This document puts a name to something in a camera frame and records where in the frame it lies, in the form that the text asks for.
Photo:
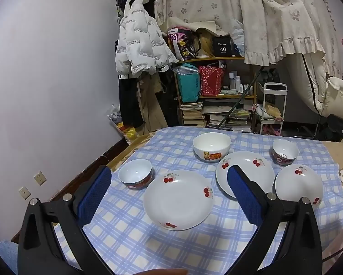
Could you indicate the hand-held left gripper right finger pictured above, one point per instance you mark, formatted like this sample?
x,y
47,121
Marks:
x,y
243,194

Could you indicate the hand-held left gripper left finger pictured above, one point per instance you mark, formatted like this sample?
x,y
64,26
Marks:
x,y
94,194

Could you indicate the large white cherry plate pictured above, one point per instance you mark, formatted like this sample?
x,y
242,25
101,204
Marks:
x,y
178,200
251,172

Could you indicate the small white patterned bowl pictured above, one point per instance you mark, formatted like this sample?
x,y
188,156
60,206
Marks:
x,y
135,172
285,150

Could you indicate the small white cherry plate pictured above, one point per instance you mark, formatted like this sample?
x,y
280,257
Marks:
x,y
299,186

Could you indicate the large white bowl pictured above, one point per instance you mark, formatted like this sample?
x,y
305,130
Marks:
x,y
211,144

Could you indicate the cream cushion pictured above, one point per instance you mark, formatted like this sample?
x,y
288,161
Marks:
x,y
339,94

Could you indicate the yellow packet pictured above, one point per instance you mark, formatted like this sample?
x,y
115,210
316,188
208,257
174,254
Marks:
x,y
130,133

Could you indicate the white coat with black stripe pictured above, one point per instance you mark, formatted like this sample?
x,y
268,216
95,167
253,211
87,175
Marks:
x,y
306,86

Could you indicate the pile of magazines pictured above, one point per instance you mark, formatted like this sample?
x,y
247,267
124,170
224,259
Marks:
x,y
231,119

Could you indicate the clear printed plastic bag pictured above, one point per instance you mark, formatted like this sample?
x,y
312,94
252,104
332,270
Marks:
x,y
115,117

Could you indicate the blue checked tablecloth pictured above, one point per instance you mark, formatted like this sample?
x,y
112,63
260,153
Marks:
x,y
160,249

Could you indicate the dark leaning pole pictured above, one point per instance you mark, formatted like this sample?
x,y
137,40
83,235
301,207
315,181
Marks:
x,y
240,100

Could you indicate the stack of old books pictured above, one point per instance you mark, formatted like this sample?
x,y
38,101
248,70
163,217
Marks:
x,y
192,114

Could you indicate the white trolley cart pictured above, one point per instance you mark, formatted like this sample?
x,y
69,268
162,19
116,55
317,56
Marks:
x,y
274,87

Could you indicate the wooden shelf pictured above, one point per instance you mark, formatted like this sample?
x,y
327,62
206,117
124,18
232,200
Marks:
x,y
246,97

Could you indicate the dark hanging clothes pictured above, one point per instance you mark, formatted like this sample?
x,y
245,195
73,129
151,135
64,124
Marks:
x,y
128,103

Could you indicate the beige trousers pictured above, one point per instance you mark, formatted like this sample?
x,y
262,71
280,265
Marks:
x,y
153,106

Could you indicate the red bag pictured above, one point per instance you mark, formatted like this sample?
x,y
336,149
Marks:
x,y
211,81

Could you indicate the teal bag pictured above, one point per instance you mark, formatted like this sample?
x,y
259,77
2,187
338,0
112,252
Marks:
x,y
188,84

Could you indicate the black box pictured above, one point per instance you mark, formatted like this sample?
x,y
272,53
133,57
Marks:
x,y
223,47

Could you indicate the white puffer jacket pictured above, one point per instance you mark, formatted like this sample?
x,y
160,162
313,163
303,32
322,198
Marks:
x,y
143,43

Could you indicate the colourful printed bag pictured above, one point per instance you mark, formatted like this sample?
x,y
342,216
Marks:
x,y
183,44

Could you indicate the floral curtain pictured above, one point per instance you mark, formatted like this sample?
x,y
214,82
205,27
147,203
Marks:
x,y
246,5

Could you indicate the wall socket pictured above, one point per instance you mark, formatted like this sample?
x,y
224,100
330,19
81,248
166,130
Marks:
x,y
40,178
24,193

